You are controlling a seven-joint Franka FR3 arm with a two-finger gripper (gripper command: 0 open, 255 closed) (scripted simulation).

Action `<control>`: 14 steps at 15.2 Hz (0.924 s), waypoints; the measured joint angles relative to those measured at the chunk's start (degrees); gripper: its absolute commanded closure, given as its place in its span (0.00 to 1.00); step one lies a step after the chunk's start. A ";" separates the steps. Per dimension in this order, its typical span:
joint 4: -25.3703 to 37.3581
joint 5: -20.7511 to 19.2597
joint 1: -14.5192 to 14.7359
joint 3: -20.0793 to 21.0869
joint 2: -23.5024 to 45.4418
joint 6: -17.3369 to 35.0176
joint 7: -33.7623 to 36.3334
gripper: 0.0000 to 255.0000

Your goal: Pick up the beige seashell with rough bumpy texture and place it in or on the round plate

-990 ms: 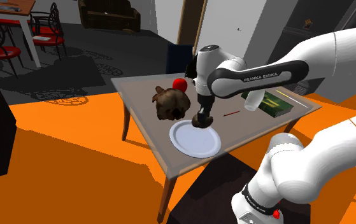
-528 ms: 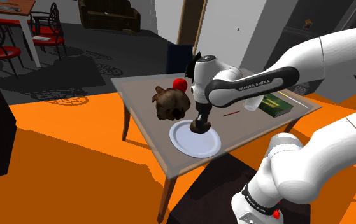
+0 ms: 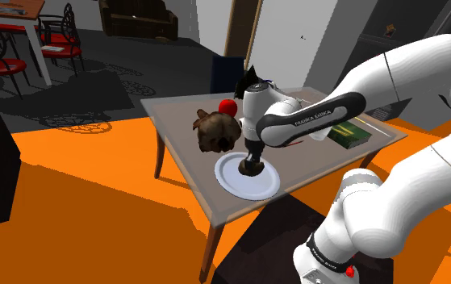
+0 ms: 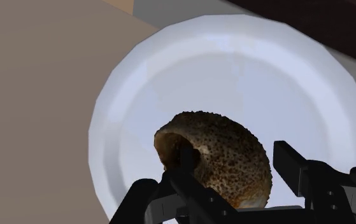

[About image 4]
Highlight white round plate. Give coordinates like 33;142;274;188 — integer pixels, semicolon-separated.
87;13;356;224

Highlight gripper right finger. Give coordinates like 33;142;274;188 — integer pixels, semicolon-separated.
272;140;356;224

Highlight dark brown wooden furniture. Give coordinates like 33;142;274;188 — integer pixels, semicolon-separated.
224;0;356;69

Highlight brown speckled bagel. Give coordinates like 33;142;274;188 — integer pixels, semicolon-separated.
153;110;273;209

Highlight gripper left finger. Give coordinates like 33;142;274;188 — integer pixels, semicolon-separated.
109;145;239;224

